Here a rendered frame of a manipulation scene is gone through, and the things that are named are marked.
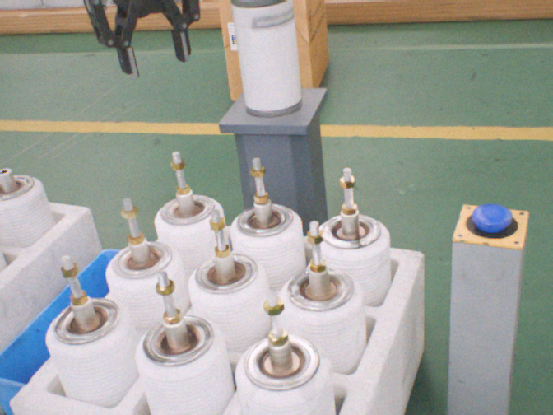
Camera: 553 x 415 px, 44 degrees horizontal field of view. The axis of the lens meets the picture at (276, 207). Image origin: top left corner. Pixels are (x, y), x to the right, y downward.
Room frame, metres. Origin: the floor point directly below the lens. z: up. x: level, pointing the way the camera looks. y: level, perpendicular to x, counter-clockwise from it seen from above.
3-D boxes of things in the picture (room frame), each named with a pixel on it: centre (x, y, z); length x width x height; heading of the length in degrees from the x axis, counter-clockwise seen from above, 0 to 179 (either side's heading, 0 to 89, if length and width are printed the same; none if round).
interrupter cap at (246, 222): (0.76, 0.02, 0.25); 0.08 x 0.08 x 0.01
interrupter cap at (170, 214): (0.81, 0.12, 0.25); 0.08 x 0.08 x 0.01
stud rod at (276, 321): (0.50, 0.01, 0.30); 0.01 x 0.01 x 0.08; 24
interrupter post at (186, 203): (0.81, 0.12, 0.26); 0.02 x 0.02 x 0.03
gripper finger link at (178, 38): (0.83, 0.09, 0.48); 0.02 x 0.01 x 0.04; 32
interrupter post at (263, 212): (0.76, 0.02, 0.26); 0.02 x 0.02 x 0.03
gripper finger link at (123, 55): (0.79, 0.16, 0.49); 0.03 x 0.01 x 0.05; 122
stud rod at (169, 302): (0.55, 0.12, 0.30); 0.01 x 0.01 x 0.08; 80
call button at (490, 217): (0.59, -0.22, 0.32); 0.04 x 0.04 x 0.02
